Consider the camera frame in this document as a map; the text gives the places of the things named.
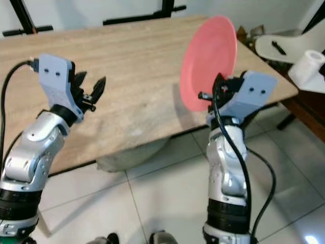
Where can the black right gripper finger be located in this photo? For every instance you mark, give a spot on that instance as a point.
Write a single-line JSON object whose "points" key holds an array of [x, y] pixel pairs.
{"points": [[220, 85]]}

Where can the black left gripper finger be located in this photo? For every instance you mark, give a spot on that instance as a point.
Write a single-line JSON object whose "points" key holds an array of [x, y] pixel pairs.
{"points": [[99, 90], [81, 83]]}

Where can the grey robot foot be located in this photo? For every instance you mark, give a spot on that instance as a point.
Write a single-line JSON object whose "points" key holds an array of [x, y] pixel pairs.
{"points": [[101, 239], [167, 238]]}

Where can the black plastic fork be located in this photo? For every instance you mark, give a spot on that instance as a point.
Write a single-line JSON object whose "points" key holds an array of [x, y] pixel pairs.
{"points": [[279, 48]]}

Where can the white paper towel roll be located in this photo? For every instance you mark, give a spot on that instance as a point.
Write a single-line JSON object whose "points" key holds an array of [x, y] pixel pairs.
{"points": [[307, 71]]}

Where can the white plastic chair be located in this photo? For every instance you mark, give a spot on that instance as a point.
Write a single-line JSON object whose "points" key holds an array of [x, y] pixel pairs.
{"points": [[302, 43]]}

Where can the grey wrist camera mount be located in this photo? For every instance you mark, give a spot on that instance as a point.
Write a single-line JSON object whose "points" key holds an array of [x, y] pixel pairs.
{"points": [[256, 94], [56, 81]]}

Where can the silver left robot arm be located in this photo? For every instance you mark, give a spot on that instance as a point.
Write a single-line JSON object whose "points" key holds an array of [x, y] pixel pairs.
{"points": [[30, 157]]}

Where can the grey robot left foot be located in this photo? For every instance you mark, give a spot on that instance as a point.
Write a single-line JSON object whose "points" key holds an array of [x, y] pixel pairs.
{"points": [[101, 239]]}

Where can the pink plate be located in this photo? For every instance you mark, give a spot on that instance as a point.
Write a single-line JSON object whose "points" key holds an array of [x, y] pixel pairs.
{"points": [[205, 56]]}

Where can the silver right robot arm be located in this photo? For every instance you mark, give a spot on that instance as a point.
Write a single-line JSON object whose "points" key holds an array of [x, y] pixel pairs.
{"points": [[226, 173]]}

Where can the grey robot right foot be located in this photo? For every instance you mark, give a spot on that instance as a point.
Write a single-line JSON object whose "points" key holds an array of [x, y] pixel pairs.
{"points": [[167, 238]]}

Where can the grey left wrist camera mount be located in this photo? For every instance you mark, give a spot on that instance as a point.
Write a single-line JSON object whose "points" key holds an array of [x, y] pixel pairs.
{"points": [[56, 81]]}

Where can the black metal stand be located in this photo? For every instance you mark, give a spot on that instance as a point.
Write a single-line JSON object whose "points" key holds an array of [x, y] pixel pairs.
{"points": [[25, 18], [166, 10]]}

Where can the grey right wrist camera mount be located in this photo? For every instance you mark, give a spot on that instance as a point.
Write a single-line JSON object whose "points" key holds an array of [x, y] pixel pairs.
{"points": [[256, 94]]}

